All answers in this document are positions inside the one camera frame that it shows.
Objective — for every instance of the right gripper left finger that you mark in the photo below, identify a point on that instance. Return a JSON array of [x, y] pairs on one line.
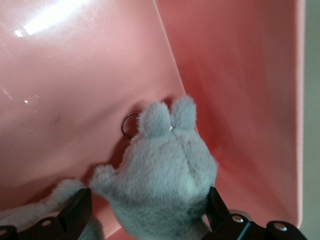
[[67, 220]]

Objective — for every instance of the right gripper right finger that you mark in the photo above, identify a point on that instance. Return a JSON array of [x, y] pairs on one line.
[[237, 230]]

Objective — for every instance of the grey plush toy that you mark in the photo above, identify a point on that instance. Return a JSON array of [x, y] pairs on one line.
[[162, 175], [57, 192]]

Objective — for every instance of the pink plastic box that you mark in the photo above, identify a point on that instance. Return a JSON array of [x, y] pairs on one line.
[[75, 75]]

